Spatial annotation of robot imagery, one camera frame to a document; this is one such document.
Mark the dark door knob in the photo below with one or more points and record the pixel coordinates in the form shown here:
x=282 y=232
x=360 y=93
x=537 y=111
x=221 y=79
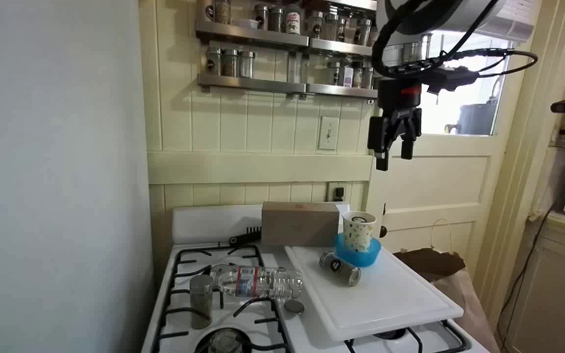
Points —
x=384 y=230

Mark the cream light switch plate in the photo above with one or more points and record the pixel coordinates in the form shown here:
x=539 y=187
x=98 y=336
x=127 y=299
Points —
x=329 y=134

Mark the cream kitchen cabinet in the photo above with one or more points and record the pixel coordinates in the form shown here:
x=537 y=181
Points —
x=559 y=295

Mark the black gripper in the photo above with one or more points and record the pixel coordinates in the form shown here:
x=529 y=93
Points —
x=402 y=111

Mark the cream wall outlet plate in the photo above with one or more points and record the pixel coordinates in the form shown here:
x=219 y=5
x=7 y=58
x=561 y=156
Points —
x=331 y=197

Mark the grey metal can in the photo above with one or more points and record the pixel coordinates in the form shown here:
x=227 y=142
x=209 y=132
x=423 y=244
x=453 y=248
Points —
x=341 y=269

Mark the blue plastic bowl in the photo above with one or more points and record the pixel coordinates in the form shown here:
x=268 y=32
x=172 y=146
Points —
x=362 y=260

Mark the cream door with window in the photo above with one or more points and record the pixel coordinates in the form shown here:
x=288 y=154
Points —
x=441 y=189

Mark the patterned paper cup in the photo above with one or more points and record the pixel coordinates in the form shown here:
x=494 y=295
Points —
x=360 y=230

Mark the metal spice rack shelf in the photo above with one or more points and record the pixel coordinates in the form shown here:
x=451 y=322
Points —
x=251 y=32
x=251 y=83

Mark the white gas stove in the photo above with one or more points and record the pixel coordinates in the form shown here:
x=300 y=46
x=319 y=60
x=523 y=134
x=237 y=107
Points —
x=217 y=222

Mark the white refrigerator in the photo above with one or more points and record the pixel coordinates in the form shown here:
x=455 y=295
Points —
x=54 y=177

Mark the glass spice jar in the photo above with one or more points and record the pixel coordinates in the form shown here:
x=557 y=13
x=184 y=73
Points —
x=333 y=24
x=317 y=24
x=223 y=11
x=339 y=71
x=356 y=73
x=249 y=63
x=364 y=32
x=294 y=20
x=213 y=62
x=231 y=63

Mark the brown paper bag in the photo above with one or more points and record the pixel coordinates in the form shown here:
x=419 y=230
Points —
x=466 y=295

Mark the brown cardboard box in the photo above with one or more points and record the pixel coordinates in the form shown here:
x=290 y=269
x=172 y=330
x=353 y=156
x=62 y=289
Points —
x=300 y=224

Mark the white plastic cutting board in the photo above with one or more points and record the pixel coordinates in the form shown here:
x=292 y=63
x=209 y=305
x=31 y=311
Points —
x=394 y=295

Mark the clear glass jar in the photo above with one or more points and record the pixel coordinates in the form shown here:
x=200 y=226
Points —
x=256 y=283

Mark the grey cylinder shaker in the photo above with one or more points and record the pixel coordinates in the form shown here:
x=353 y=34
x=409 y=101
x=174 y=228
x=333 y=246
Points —
x=202 y=293

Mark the black burner grate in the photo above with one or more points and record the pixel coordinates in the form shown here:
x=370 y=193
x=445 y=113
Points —
x=176 y=267
x=256 y=305
x=457 y=334

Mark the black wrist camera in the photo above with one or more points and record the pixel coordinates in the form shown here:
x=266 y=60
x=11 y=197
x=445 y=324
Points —
x=453 y=79

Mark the small round metal lid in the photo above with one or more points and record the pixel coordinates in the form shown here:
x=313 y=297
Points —
x=296 y=307

